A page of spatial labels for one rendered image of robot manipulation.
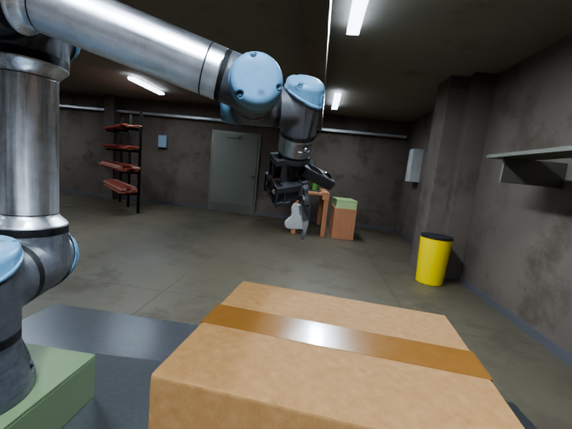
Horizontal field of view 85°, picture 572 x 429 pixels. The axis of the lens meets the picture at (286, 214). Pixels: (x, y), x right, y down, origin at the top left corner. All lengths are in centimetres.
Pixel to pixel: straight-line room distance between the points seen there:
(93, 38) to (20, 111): 21
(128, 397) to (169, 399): 46
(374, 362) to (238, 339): 14
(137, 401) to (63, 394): 13
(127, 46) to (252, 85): 17
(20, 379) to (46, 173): 33
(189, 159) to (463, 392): 893
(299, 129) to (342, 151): 781
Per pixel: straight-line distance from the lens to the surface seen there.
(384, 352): 37
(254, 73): 46
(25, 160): 68
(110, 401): 77
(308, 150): 66
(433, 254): 447
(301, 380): 31
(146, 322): 102
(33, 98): 69
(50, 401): 69
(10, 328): 62
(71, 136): 1096
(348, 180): 842
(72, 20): 54
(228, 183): 869
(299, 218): 73
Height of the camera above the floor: 130
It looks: 8 degrees down
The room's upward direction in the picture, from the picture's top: 6 degrees clockwise
